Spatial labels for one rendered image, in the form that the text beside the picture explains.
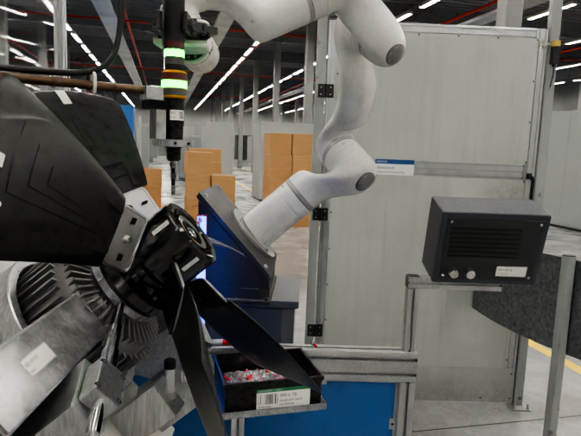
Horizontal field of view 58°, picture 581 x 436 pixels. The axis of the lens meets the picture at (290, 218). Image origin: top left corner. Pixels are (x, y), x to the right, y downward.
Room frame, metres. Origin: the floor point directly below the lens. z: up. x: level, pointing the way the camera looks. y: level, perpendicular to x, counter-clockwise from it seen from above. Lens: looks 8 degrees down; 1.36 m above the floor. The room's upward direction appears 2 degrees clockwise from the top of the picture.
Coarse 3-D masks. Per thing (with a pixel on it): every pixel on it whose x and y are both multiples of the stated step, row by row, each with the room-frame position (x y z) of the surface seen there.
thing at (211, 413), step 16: (192, 304) 0.66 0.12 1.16; (192, 320) 0.67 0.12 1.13; (176, 336) 0.74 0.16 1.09; (192, 336) 0.67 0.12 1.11; (192, 352) 0.68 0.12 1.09; (192, 368) 0.68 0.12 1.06; (208, 368) 0.53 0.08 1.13; (192, 384) 0.68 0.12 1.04; (208, 384) 0.51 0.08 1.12; (208, 400) 0.61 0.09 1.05; (208, 416) 0.63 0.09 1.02; (208, 432) 0.64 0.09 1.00; (224, 432) 0.53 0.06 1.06
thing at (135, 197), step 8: (128, 192) 0.88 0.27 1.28; (136, 192) 0.88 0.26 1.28; (144, 192) 0.89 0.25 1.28; (128, 200) 0.87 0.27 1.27; (136, 200) 0.88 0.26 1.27; (144, 200) 0.88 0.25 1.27; (152, 200) 0.89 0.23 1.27; (136, 208) 0.87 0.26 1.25; (144, 208) 0.87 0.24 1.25; (152, 208) 0.88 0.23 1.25
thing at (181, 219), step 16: (176, 208) 0.85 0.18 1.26; (160, 224) 0.79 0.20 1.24; (176, 224) 0.78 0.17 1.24; (192, 224) 0.87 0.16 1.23; (144, 240) 0.78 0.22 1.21; (160, 240) 0.78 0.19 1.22; (176, 240) 0.77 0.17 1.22; (192, 240) 0.80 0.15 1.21; (208, 240) 0.88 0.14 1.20; (144, 256) 0.78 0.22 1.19; (160, 256) 0.77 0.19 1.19; (176, 256) 0.78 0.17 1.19; (192, 256) 0.78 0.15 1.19; (208, 256) 0.80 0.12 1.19; (112, 272) 0.77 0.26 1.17; (128, 272) 0.78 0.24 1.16; (144, 272) 0.79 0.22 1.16; (160, 272) 0.78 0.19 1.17; (192, 272) 0.80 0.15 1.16; (128, 288) 0.76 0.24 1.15; (144, 288) 0.79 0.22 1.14; (160, 288) 0.81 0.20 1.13; (144, 304) 0.77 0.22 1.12; (160, 304) 0.81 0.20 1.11
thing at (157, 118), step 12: (144, 96) 0.89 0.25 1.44; (156, 96) 0.89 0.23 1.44; (144, 108) 0.90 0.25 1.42; (156, 108) 0.89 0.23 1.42; (156, 120) 0.89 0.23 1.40; (156, 132) 0.89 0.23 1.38; (156, 144) 0.90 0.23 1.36; (168, 144) 0.89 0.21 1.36; (180, 144) 0.90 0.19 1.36; (192, 144) 0.92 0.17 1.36
